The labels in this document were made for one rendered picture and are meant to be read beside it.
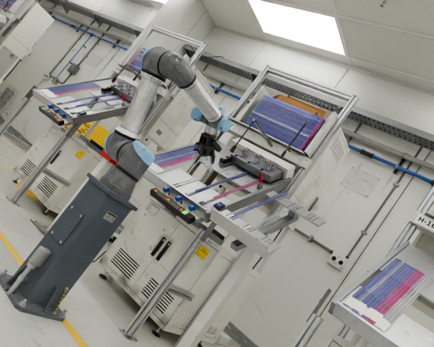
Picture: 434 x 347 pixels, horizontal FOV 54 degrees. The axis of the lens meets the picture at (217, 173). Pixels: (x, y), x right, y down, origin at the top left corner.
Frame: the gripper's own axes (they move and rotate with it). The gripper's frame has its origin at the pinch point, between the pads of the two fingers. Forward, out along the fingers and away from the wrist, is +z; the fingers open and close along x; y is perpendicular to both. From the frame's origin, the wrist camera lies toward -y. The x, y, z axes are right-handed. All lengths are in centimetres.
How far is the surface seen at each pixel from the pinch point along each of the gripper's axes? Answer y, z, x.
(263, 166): -46.9, -3.8, 6.7
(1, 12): -64, -14, -472
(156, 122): -68, 13, -124
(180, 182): -0.6, 14.8, -13.3
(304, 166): -63, -12, 24
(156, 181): 8.2, 18.9, -23.4
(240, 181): -31.2, 6.6, 4.8
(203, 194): -3.0, 14.2, 4.3
